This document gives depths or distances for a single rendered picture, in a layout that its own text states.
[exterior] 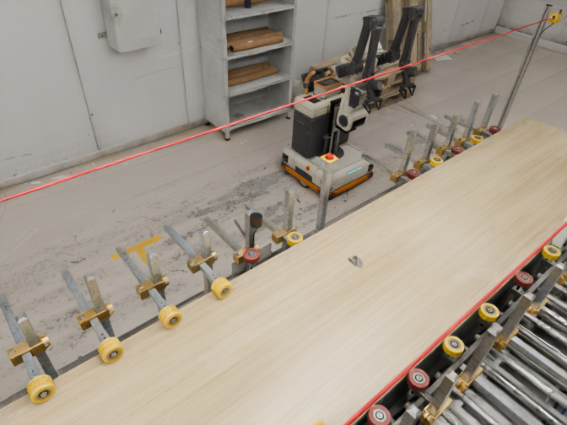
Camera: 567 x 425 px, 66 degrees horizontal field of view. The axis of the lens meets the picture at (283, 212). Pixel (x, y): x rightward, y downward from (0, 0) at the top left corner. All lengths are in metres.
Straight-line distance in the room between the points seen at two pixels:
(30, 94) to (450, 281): 3.53
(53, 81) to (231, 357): 3.12
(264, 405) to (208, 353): 0.30
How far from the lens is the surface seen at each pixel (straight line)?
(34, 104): 4.33
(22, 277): 3.65
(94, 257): 3.60
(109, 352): 1.81
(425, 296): 2.12
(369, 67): 3.26
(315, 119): 3.82
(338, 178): 3.86
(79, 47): 4.29
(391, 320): 1.98
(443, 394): 1.71
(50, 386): 1.81
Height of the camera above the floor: 2.42
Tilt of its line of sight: 40 degrees down
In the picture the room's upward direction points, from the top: 4 degrees clockwise
